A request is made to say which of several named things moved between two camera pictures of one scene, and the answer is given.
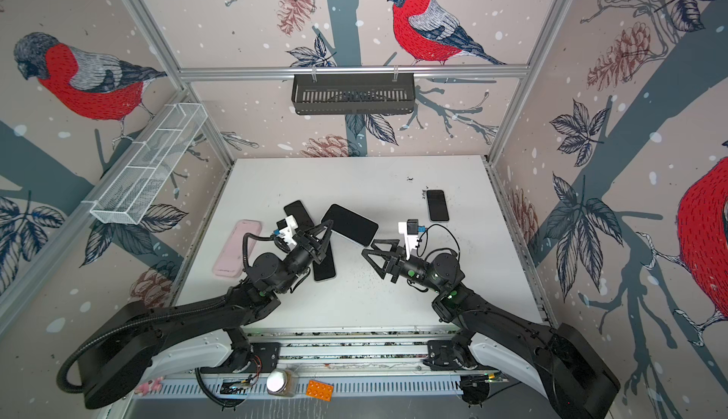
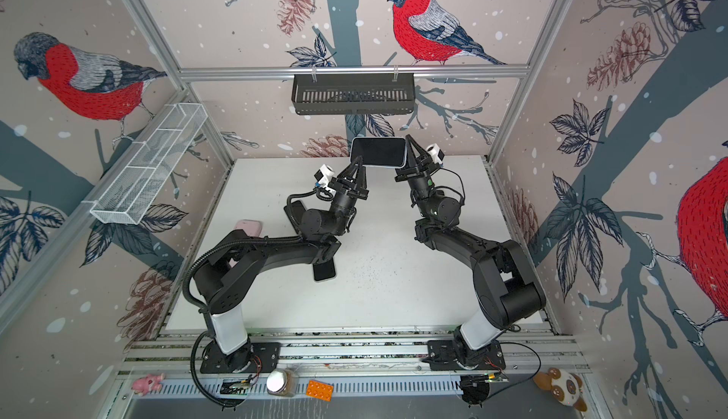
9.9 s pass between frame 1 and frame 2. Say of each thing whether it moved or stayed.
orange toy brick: stayed
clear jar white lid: stayed
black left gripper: moved
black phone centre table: stayed
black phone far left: stayed
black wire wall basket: stayed
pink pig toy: stayed
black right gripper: moved
